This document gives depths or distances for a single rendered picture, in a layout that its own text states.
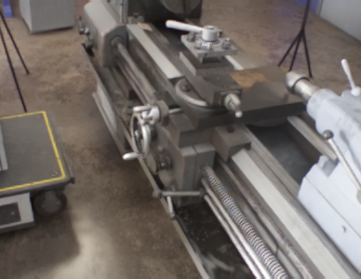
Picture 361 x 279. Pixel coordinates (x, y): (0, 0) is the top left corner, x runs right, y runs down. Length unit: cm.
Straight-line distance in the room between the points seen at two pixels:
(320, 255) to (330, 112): 44
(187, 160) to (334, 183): 58
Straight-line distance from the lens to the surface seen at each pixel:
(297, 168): 183
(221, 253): 186
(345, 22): 571
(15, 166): 239
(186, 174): 172
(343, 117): 138
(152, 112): 172
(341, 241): 138
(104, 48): 271
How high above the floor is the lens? 182
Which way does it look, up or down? 35 degrees down
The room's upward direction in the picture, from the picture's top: 6 degrees clockwise
